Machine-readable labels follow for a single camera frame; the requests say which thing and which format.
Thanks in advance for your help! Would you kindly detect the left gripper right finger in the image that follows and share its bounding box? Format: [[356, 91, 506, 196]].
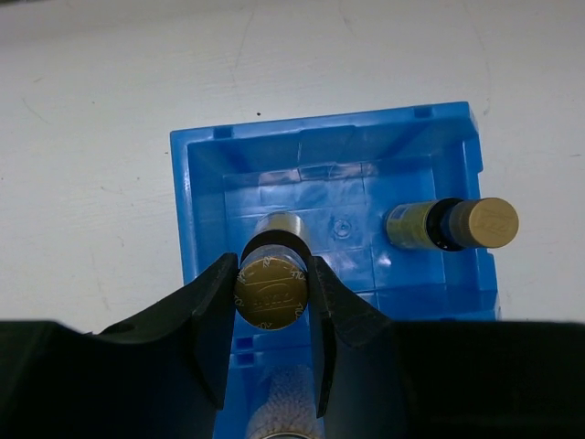
[[307, 257, 584, 438]]

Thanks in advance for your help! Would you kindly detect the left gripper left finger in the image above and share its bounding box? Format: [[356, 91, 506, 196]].
[[1, 253, 238, 438]]

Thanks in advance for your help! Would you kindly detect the tall silver-capped shaker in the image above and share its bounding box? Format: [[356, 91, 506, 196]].
[[245, 364, 324, 438]]

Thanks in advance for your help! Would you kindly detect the small brown sauce bottle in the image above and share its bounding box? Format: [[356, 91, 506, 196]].
[[385, 198, 519, 252], [234, 211, 311, 331]]

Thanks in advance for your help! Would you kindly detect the blue middle storage bin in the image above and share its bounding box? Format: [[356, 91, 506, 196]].
[[212, 347, 321, 439]]

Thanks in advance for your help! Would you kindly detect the blue storage bin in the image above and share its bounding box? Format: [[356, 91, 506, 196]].
[[170, 102, 500, 320], [212, 347, 321, 439]]

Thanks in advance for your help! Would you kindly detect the blue far storage bin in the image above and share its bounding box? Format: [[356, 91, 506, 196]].
[[170, 102, 500, 320]]

